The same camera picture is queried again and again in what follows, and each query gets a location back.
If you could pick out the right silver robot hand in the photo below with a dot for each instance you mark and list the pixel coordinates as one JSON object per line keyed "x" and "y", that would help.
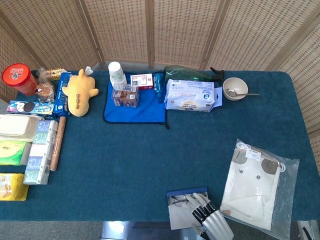
{"x": 215, "y": 222}

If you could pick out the grey blue glasses pouch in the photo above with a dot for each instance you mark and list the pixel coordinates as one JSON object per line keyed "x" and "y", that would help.
{"x": 180, "y": 215}

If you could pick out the black eyeglasses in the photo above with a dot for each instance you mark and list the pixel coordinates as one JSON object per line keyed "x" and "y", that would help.
{"x": 178, "y": 200}

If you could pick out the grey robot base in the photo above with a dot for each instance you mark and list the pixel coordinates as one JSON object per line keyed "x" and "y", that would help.
{"x": 140, "y": 231}

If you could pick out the bagged white cloth package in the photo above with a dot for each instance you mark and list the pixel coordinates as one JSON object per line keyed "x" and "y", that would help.
{"x": 250, "y": 195}

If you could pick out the teal table cloth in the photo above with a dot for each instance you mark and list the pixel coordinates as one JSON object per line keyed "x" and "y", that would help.
{"x": 112, "y": 162}

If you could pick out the white wet wipes pack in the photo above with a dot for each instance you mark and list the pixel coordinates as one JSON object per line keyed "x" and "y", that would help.
{"x": 187, "y": 97}

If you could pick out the metal spoon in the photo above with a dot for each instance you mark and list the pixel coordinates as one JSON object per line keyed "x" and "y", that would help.
{"x": 231, "y": 92}

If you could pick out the blue cloth mat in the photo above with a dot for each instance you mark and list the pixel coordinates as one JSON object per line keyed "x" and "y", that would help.
{"x": 135, "y": 115}

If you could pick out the beige bowl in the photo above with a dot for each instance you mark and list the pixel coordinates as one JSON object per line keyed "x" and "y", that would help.
{"x": 237, "y": 83}

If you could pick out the small blue bottle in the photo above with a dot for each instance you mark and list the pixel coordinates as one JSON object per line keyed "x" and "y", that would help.
{"x": 158, "y": 85}

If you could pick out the green spray bottle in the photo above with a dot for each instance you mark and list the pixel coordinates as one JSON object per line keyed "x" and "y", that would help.
{"x": 182, "y": 72}

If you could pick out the small brown box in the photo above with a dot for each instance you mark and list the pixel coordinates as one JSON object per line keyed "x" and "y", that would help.
{"x": 125, "y": 97}

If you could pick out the red and white box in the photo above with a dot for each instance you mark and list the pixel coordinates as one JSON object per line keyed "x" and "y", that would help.
{"x": 142, "y": 80}

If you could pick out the wooden rolling pin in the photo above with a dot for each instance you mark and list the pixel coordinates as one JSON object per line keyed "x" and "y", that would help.
{"x": 58, "y": 142}

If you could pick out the stack of paper cups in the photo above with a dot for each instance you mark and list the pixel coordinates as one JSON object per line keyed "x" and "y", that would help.
{"x": 116, "y": 72}

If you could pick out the yellow plush toy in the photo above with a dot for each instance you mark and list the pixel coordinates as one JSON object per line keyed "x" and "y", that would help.
{"x": 78, "y": 92}

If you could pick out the pastel tissue packet bundle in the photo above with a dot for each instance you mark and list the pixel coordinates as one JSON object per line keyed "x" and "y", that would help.
{"x": 40, "y": 150}

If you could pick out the woven wooden folding screen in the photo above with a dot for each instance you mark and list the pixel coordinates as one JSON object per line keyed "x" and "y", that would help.
{"x": 175, "y": 30}

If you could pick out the blue cookie box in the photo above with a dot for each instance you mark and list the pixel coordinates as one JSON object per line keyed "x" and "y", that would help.
{"x": 61, "y": 100}

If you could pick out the yellow snack bag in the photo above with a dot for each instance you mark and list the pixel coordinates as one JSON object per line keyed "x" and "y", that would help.
{"x": 18, "y": 185}

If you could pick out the green tissue pack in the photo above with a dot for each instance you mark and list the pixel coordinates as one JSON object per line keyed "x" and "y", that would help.
{"x": 12, "y": 152}

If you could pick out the bagged brown bread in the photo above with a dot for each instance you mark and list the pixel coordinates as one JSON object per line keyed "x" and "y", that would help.
{"x": 45, "y": 91}

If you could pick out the small tan printed box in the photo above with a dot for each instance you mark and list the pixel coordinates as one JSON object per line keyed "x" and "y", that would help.
{"x": 56, "y": 73}

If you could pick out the Oreo cookie box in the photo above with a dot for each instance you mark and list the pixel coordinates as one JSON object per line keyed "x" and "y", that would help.
{"x": 30, "y": 107}

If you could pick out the white clamshell food container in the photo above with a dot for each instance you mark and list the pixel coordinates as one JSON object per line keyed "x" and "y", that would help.
{"x": 17, "y": 127}

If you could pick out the red lidded canister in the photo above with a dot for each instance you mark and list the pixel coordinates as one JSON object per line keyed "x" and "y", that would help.
{"x": 17, "y": 77}

